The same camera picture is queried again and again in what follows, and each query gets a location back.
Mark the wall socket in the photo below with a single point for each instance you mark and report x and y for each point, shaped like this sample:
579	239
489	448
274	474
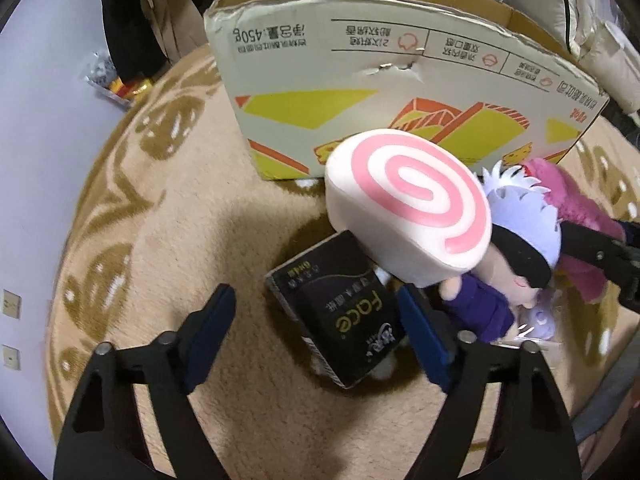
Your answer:
10	305
10	357

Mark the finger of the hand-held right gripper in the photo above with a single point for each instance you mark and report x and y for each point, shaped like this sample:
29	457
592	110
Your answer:
612	260
630	230

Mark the beige patterned blanket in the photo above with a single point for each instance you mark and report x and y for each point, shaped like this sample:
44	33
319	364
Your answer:
175	210

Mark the printed cardboard box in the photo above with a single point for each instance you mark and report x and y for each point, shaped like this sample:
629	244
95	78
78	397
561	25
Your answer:
320	55

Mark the clear plastic bag of items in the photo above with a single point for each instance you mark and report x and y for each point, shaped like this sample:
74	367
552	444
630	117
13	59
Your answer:
107	77

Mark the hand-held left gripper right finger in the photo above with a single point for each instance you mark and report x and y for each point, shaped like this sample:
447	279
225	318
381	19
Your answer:
425	340

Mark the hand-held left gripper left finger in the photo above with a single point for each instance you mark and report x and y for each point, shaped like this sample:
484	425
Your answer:
210	340

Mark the white cushioned chair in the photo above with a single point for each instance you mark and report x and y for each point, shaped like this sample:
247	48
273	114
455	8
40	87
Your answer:
590	10

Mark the pink swirl white cushion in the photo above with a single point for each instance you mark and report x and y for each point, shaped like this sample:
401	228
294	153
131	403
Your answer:
390	210

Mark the white-haired blindfolded plush doll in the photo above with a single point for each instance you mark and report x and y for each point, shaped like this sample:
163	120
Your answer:
520	220

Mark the pink plush toy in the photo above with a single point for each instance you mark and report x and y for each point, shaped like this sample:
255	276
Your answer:
575	200

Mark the black hanging coat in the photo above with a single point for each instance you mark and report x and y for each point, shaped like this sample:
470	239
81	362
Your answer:
125	10

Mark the black tissue pack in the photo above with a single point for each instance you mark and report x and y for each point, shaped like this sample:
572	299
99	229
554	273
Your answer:
340	320

